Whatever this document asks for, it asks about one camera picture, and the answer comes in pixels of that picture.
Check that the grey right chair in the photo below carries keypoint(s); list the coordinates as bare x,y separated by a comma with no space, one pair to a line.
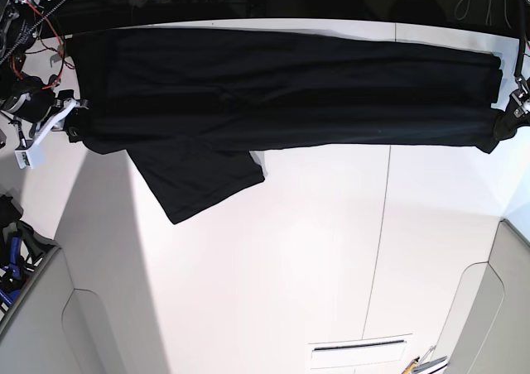
487,329

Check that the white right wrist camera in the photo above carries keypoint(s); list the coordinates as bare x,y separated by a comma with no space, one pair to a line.
29,156

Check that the yellow handled tool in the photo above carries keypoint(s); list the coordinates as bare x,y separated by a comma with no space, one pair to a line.
411,366

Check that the black thin rod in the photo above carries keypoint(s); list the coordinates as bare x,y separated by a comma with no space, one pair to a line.
360,345

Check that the blue black tool pile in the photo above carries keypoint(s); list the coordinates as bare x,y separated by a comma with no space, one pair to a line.
22,251

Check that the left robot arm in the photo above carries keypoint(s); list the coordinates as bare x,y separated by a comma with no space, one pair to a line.
522,6

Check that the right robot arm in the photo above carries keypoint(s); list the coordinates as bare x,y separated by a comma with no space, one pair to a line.
22,22

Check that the grey metal tool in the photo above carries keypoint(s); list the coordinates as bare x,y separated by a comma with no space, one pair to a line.
431,366

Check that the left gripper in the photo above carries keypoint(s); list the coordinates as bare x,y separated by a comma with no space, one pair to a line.
505,126

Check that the black T-shirt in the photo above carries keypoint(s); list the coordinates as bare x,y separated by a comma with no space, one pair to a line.
190,106

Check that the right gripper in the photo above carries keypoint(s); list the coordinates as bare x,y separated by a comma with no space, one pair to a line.
42,107

